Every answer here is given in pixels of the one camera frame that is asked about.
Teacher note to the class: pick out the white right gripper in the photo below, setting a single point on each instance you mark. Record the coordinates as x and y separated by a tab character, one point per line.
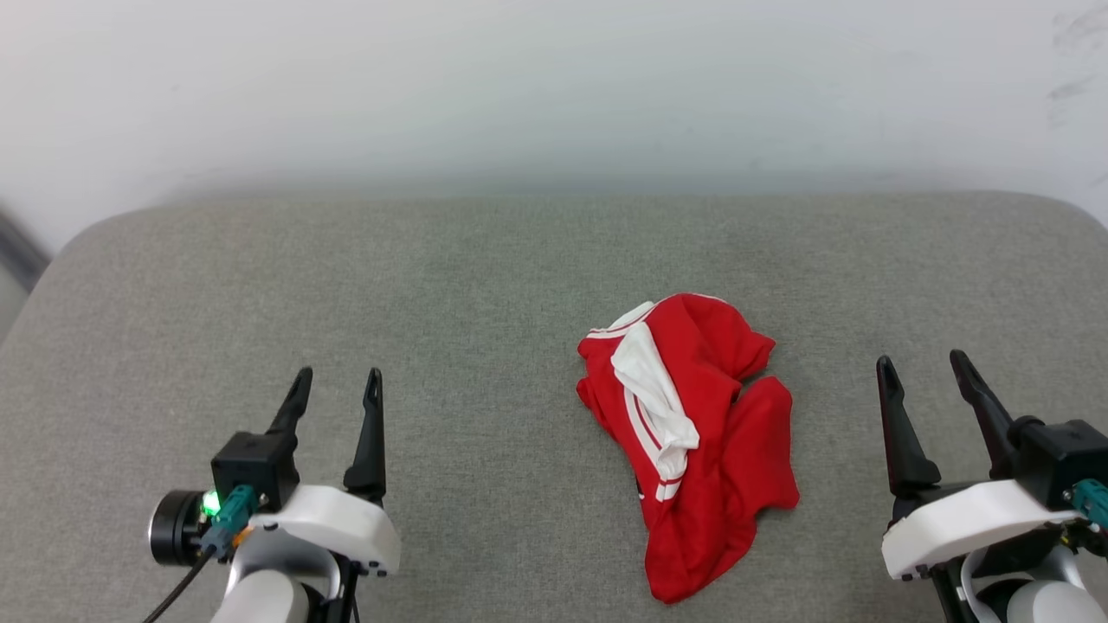
969	523

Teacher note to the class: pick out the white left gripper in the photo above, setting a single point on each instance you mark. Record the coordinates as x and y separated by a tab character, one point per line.
338	523

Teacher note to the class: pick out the red garment with white stripes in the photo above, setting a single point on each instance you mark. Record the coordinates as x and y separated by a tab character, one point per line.
718	450

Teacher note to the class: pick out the grey fabric sofa cushion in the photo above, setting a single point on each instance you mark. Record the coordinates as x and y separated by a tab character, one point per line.
485	285

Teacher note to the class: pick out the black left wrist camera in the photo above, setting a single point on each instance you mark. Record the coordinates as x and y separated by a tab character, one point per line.
251	463

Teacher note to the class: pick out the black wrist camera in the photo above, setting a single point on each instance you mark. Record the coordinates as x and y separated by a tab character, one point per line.
251	463
1060	459

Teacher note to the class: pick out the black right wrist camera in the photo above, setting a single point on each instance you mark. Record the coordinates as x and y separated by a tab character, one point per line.
1060	459

